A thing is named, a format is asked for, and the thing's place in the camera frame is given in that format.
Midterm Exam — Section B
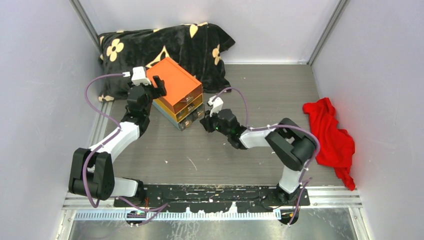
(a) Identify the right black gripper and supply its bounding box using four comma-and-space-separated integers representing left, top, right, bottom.
200, 107, 231, 138

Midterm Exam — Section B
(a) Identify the orange drawer organizer box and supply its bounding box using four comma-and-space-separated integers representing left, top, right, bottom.
146, 57, 205, 131

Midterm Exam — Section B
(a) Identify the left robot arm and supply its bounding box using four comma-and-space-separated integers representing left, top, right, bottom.
68, 75, 167, 207

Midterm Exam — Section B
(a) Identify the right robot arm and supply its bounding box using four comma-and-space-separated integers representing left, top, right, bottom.
200, 109, 321, 206

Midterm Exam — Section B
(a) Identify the black floral plush pillow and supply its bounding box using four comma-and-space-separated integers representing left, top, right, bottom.
97, 22, 236, 94

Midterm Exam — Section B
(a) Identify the red cloth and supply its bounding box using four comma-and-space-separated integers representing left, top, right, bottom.
302, 97, 356, 191

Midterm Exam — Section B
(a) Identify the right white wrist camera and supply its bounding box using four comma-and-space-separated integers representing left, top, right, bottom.
207, 95, 224, 117

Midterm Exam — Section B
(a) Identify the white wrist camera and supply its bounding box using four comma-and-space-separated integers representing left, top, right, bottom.
207, 95, 224, 117
131, 66, 152, 86

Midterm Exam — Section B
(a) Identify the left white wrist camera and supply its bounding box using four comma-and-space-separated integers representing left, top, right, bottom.
131, 66, 152, 86

